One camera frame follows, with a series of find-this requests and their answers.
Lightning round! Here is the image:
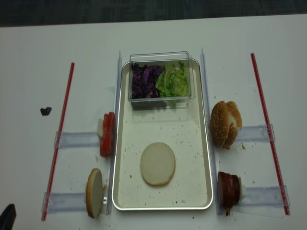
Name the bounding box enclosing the clear vertical strip right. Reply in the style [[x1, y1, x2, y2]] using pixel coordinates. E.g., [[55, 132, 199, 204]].
[[200, 47, 224, 215]]

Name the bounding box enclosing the silver metal tray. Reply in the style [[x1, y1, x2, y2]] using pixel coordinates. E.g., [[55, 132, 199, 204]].
[[112, 60, 213, 211]]

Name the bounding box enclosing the red rail strip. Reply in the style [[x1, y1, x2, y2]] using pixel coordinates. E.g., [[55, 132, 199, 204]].
[[41, 62, 75, 222], [250, 53, 290, 216]]

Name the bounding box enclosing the clear vertical strip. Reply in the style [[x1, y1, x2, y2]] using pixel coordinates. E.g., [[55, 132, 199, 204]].
[[200, 47, 224, 215], [106, 51, 122, 215]]

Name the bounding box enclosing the left red rail strip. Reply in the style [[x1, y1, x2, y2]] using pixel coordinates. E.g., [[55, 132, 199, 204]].
[[41, 62, 75, 222]]

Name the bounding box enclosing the sesame bun front half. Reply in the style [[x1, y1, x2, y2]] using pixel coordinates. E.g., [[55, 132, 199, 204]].
[[210, 101, 230, 147]]

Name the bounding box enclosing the green lettuce pile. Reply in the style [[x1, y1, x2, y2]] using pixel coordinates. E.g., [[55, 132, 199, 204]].
[[155, 61, 188, 97]]

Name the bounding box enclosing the upright bun slice left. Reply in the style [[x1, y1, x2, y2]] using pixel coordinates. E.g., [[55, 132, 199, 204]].
[[86, 168, 103, 219]]

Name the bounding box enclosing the white pusher block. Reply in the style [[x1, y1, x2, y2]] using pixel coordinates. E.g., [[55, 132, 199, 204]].
[[239, 184, 246, 201], [96, 118, 103, 138]]

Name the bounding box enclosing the clear rail upper left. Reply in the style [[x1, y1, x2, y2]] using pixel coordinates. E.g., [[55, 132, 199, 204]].
[[54, 132, 100, 149]]

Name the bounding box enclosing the shredded purple cabbage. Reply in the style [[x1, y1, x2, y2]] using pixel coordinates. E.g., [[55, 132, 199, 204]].
[[131, 63, 165, 99]]

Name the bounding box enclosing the clear rail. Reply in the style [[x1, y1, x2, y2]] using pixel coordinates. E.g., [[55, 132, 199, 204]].
[[54, 132, 100, 149], [235, 124, 275, 142], [239, 185, 291, 207], [42, 193, 86, 213]]

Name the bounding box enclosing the meat patties stack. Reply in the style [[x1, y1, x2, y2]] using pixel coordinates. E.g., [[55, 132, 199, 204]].
[[218, 172, 241, 216]]

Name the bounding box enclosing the white pusher block left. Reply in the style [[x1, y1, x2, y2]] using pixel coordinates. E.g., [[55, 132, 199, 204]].
[[96, 118, 103, 138]]

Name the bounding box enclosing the bun slice on tray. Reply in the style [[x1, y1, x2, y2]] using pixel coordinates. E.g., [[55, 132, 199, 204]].
[[140, 142, 176, 186]]

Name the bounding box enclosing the right red rail strip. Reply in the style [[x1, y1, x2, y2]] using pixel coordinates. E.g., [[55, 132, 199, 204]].
[[250, 53, 290, 216]]

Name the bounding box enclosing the clear vertical strip left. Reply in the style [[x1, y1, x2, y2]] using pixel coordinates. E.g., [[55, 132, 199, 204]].
[[106, 51, 122, 215]]

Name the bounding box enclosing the clear rail lower right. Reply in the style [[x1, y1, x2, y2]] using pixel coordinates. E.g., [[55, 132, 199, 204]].
[[239, 185, 291, 207]]

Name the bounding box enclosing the clear rail lower left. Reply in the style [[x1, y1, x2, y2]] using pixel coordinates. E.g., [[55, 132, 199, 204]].
[[42, 193, 86, 213]]

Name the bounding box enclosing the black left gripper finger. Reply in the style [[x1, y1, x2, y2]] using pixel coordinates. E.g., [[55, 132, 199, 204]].
[[0, 204, 16, 230]]

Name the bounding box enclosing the white pusher block right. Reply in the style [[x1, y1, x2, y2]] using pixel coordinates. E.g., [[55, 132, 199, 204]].
[[239, 184, 246, 201]]

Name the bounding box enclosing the clear plastic container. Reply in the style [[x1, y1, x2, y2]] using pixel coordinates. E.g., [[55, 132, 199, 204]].
[[128, 51, 195, 110]]

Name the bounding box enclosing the stray purple cabbage piece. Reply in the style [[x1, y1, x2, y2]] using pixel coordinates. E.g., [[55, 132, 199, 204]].
[[40, 107, 52, 116]]

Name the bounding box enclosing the tomato slices stack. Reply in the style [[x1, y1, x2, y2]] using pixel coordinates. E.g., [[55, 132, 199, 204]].
[[100, 112, 115, 158]]

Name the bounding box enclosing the clear rail upper right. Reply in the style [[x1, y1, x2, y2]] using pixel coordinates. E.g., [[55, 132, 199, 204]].
[[235, 124, 275, 142]]

